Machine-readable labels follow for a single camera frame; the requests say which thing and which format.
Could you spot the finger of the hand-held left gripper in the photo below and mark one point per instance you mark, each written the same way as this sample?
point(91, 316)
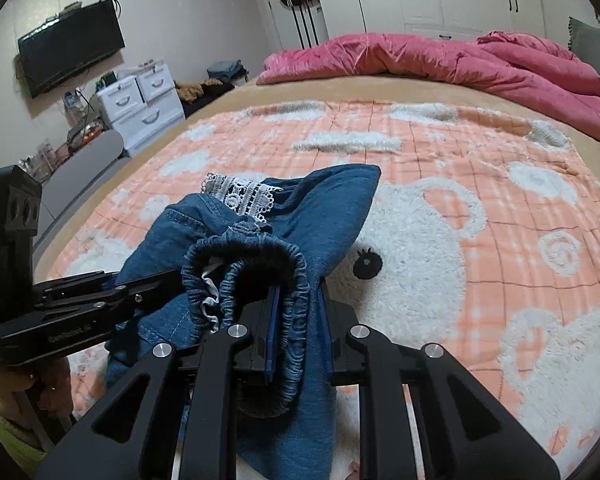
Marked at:
point(55, 335)
point(105, 282)

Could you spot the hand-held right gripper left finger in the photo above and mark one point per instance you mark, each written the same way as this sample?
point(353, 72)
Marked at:
point(272, 332)

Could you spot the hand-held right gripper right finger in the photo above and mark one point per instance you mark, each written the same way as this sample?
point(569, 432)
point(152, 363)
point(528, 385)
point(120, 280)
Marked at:
point(326, 332)

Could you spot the blue denim pants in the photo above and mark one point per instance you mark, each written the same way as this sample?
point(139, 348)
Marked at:
point(320, 210)

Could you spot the person's left forearm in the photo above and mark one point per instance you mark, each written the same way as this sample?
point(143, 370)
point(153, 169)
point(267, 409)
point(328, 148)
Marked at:
point(5, 440)

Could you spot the person's left hand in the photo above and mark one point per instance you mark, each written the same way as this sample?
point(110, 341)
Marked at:
point(45, 382)

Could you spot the grey padded footboard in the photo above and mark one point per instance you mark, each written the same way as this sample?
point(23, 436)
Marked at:
point(80, 170)

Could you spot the cluttered desk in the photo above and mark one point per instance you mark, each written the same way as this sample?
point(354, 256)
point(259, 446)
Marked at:
point(75, 132)

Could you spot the white drawer cabinet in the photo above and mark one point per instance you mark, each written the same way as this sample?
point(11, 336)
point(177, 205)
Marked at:
point(140, 105)

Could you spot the black seat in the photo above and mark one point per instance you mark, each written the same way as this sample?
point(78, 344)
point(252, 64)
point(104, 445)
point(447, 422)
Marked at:
point(212, 104)

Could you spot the brown fuzzy cloth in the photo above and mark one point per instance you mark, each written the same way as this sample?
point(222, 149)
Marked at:
point(190, 91)

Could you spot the peach bear printed blanket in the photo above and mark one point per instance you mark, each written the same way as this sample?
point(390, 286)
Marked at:
point(480, 185)

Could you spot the tan bed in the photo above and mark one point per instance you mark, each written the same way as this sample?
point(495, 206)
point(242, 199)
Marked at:
point(330, 89)

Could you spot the stack of folded clothes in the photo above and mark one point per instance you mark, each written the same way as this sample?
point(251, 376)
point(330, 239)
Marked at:
point(225, 69)

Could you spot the pink comforter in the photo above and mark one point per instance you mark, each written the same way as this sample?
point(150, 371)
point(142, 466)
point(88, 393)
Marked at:
point(430, 60)

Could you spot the black wall television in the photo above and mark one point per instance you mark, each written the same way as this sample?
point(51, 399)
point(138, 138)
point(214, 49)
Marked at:
point(70, 50)

